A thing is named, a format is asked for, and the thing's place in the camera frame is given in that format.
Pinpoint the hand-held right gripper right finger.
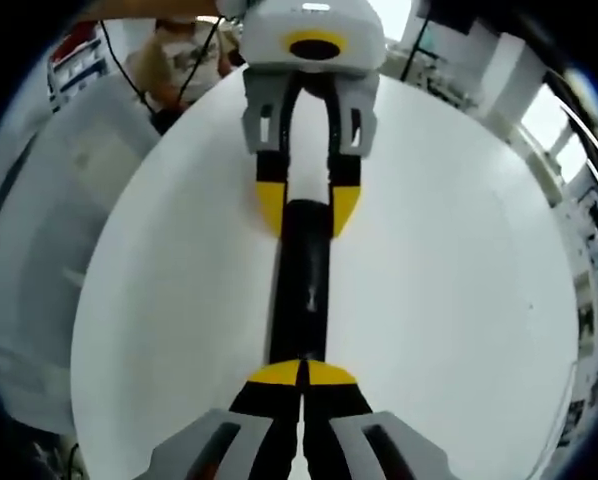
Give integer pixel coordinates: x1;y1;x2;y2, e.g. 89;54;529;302
301;358;460;480

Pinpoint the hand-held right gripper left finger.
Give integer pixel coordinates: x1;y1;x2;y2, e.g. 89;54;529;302
146;358;305;480

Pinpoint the black remote control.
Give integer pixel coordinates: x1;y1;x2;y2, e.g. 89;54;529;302
268;197;336;365

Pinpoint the cluttered workbench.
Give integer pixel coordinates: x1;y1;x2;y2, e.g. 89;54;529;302
388;39;483;112

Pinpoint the black monitor on stand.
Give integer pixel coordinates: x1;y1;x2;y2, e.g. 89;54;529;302
401;0;480;81

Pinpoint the storage shelf rack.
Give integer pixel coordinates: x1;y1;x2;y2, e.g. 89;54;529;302
47;27;110;114

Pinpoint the white ceiling light strip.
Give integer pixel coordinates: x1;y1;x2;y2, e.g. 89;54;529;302
561;93;598;184

